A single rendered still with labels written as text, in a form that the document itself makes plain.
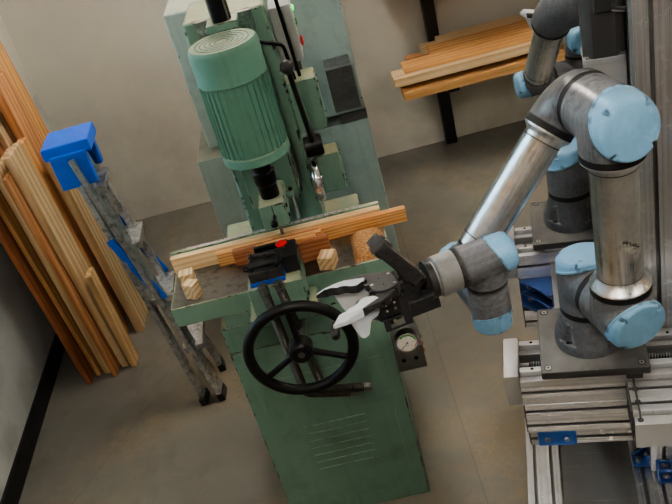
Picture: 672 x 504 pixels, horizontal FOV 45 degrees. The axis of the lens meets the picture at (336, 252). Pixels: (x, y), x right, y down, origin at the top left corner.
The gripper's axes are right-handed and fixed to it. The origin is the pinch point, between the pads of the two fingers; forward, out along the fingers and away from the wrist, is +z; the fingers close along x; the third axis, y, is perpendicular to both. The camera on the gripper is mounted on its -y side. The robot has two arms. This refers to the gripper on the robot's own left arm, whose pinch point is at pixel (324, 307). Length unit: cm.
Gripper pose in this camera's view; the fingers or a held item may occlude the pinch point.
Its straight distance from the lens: 142.7
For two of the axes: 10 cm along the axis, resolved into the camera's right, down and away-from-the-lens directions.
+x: -2.4, -3.5, 9.1
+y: 2.7, 8.7, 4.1
